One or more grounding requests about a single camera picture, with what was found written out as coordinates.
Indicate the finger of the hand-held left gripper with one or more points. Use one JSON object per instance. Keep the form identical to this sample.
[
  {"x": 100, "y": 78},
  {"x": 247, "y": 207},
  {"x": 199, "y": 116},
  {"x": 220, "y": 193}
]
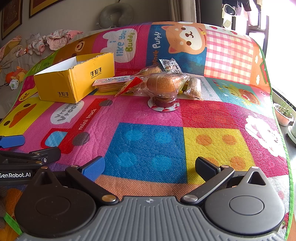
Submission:
[
  {"x": 49, "y": 154},
  {"x": 13, "y": 141}
]

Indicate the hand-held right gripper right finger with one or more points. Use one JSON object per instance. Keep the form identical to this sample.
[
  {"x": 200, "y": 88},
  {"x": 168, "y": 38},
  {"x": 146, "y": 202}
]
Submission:
[{"x": 204, "y": 167}]

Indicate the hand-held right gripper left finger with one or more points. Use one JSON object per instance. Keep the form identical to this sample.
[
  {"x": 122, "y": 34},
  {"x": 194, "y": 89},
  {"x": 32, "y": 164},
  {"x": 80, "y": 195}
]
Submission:
[{"x": 93, "y": 168}]

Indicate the yellow cardboard box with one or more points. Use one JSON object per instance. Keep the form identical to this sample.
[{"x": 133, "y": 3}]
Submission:
[{"x": 76, "y": 81}]

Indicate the sesame bar packet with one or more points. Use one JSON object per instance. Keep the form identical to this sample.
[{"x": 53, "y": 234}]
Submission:
[{"x": 193, "y": 89}]

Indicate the pink wafer box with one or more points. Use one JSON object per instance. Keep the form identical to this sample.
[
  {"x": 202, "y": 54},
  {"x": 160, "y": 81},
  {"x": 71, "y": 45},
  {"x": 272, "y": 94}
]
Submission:
[{"x": 108, "y": 81}]

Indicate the bread packet with red print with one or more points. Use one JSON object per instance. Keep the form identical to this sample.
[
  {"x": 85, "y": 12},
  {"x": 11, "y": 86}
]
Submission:
[{"x": 161, "y": 83}]

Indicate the small white plush toy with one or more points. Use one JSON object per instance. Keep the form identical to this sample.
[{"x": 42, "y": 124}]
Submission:
[{"x": 13, "y": 84}]

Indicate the colourful cartoon play mat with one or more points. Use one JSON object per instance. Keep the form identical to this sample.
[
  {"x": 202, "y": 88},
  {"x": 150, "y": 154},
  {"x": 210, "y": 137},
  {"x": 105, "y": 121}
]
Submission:
[{"x": 150, "y": 143}]

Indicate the orange plush toy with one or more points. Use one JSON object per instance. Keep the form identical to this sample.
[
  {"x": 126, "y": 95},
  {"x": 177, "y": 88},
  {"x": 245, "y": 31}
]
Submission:
[{"x": 16, "y": 73}]

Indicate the red cup with white lid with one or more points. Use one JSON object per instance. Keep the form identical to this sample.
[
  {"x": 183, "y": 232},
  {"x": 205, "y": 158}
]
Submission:
[{"x": 163, "y": 104}]

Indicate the beige printed sofa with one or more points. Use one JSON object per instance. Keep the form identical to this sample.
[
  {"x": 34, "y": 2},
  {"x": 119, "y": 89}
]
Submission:
[{"x": 13, "y": 59}]

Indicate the potted plant, pink pot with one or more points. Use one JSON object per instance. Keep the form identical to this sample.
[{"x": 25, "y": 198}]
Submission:
[{"x": 282, "y": 115}]

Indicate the small black-white snack packet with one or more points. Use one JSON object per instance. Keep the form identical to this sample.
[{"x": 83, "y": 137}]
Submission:
[{"x": 168, "y": 64}]

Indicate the clear bread packet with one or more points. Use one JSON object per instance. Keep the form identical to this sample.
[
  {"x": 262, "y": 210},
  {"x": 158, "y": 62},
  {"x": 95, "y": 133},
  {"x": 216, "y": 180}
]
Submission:
[{"x": 150, "y": 70}]

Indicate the pile of pink baby clothes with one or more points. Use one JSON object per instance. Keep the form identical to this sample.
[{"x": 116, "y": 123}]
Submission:
[{"x": 57, "y": 38}]

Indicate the grey neck pillow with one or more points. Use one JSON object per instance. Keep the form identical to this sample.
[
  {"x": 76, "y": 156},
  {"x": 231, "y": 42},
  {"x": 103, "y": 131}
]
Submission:
[{"x": 115, "y": 15}]

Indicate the beige curtain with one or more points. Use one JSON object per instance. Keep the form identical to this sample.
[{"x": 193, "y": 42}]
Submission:
[{"x": 182, "y": 10}]

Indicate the hanging clothes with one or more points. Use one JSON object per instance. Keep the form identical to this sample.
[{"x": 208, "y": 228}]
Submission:
[{"x": 246, "y": 4}]

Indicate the framed wall picture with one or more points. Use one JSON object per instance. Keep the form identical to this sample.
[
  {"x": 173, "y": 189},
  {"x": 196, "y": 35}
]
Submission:
[
  {"x": 11, "y": 18},
  {"x": 41, "y": 7}
]

